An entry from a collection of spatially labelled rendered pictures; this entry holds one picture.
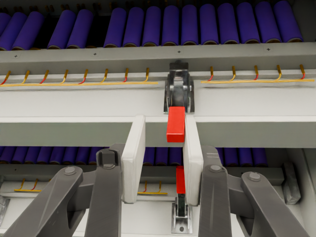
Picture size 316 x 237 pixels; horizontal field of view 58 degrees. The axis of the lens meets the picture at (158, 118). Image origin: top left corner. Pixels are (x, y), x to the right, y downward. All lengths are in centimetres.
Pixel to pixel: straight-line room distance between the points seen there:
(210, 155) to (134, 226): 25
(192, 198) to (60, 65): 20
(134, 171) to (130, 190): 1
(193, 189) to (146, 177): 25
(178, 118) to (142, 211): 23
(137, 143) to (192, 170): 4
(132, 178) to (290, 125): 16
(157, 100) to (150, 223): 20
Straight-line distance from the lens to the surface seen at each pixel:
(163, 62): 28
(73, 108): 28
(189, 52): 28
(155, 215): 41
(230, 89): 28
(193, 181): 16
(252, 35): 31
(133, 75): 29
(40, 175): 46
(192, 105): 26
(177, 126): 20
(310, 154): 40
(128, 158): 15
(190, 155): 16
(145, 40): 30
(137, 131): 18
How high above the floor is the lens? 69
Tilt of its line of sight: 37 degrees down
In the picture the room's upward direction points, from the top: 5 degrees counter-clockwise
